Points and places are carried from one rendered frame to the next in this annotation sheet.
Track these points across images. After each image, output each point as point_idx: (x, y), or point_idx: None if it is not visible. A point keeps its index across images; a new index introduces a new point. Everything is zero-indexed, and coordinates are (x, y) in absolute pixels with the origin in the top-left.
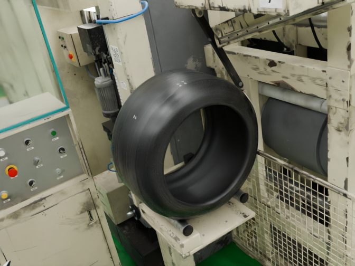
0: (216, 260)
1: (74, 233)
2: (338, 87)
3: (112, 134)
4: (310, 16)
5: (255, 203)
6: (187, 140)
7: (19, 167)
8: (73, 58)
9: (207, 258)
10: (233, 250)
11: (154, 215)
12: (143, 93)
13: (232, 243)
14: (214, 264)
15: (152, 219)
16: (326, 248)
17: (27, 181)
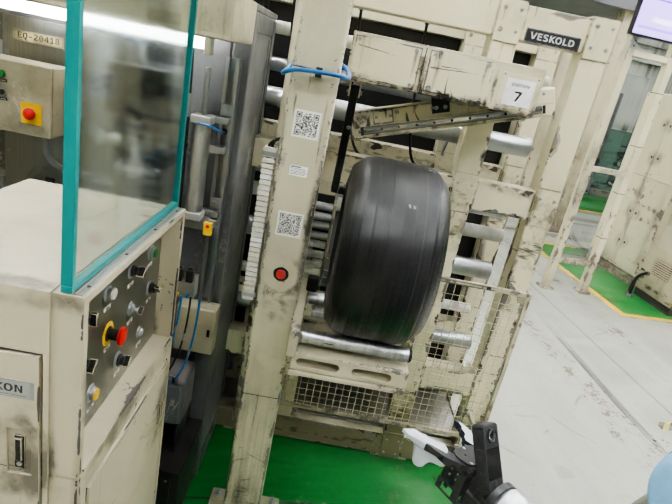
0: (219, 455)
1: (144, 454)
2: (464, 192)
3: (361, 235)
4: (503, 121)
5: None
6: (228, 271)
7: (114, 326)
8: (37, 119)
9: (205, 458)
10: (227, 435)
11: (336, 358)
12: (396, 178)
13: (216, 427)
14: (220, 461)
15: (320, 368)
16: None
17: (114, 356)
